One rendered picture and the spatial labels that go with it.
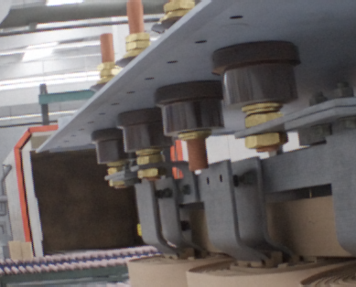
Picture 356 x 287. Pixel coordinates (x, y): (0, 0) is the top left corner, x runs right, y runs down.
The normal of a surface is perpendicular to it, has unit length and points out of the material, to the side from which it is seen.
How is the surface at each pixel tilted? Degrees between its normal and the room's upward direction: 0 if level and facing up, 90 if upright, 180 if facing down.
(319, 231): 90
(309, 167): 90
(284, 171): 90
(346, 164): 90
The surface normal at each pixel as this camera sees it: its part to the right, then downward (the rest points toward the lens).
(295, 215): -0.95, 0.09
